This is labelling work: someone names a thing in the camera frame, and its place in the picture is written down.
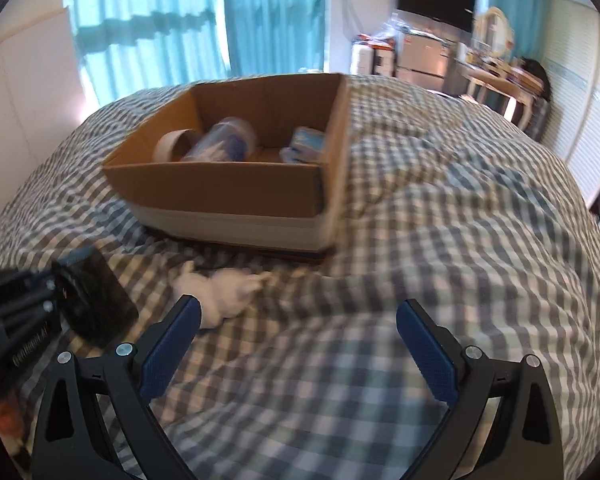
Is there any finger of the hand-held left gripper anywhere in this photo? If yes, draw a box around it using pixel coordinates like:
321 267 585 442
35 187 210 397
0 269 60 302
0 294 61 335

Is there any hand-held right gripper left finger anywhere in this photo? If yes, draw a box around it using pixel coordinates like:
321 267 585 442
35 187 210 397
30 294 203 480

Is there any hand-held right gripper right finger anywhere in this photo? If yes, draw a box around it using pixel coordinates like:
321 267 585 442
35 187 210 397
395 298 566 480

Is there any white animal figurine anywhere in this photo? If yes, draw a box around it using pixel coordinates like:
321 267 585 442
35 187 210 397
172 260 271 331

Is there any brown cardboard box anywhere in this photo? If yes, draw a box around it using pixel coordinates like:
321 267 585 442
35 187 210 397
102 73 353 256

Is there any white tape roll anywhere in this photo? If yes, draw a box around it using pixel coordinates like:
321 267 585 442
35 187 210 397
152 129 201 162

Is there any clear plastic cup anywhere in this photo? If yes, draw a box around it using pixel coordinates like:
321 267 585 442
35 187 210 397
180 116 257 162

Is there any blue and white small box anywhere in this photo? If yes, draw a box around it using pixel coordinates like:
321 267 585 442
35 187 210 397
279 126 328 164

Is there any person's left hand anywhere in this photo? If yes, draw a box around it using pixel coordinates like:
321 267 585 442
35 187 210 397
0 387 23 456

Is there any grey checked blanket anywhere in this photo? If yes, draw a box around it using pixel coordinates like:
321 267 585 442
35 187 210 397
0 74 600 480

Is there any grey suitcase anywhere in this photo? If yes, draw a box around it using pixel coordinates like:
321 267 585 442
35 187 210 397
527 97 550 141

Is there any white dressing table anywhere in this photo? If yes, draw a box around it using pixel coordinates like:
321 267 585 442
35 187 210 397
455 57 538 128

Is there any white sliding door wardrobe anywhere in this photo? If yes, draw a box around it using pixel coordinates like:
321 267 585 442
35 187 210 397
535 0 600 251

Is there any wide turquoise curtain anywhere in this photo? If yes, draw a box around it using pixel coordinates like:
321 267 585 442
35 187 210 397
62 0 231 106

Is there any silver small fridge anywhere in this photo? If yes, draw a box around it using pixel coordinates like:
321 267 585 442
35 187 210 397
395 31 453 95

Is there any black bag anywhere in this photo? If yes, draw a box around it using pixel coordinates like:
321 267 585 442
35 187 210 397
520 57 551 101

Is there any white suitcase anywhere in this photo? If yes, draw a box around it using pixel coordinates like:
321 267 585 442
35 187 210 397
350 40 397 78

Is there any oval vanity mirror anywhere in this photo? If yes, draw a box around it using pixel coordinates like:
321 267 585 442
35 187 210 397
472 6 513 61

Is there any clear plastic bag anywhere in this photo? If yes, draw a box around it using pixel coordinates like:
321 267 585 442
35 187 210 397
372 10 406 43

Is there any narrow turquoise curtain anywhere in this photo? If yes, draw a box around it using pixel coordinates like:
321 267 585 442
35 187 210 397
485 0 551 61

